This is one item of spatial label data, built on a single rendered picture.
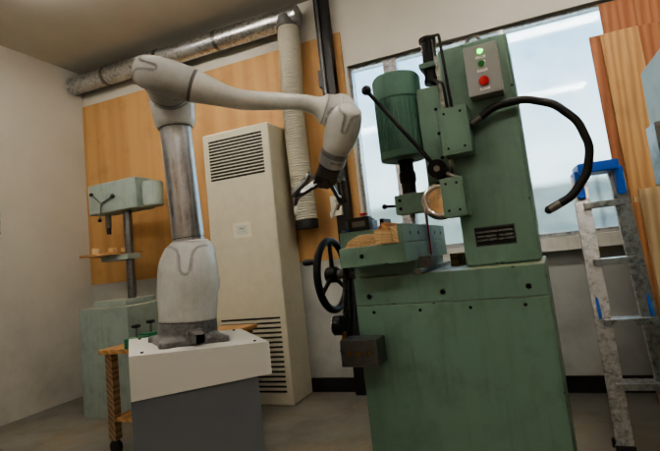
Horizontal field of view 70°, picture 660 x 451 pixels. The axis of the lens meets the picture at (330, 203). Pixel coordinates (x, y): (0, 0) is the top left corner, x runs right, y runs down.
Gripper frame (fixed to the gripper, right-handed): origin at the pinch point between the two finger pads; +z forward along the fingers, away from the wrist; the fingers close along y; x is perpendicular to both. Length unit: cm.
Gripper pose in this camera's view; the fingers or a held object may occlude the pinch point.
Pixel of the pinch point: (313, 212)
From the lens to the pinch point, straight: 167.3
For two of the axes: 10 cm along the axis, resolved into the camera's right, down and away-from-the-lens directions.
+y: 9.4, 1.1, 3.3
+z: -2.9, 7.8, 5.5
